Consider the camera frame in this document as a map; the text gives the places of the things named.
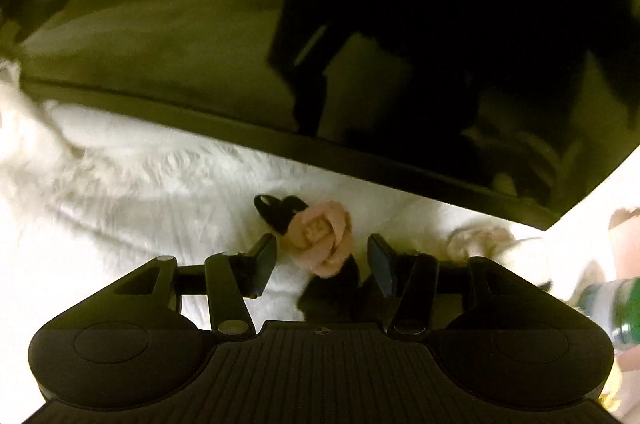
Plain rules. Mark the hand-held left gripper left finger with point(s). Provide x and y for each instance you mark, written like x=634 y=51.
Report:
x=265 y=265

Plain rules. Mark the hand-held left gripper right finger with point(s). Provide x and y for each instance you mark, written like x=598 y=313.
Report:
x=380 y=266

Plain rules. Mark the pink rose black hair bow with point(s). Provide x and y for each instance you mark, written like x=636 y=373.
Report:
x=317 y=234

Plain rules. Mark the cream rose hair accessory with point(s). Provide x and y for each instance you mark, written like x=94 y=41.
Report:
x=480 y=241

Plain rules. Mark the white furry mat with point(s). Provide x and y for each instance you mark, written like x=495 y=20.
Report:
x=125 y=194

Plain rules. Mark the green capped plastic bottle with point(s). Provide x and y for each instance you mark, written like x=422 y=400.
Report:
x=622 y=309

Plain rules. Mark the small yellow trinket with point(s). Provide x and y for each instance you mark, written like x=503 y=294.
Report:
x=611 y=404

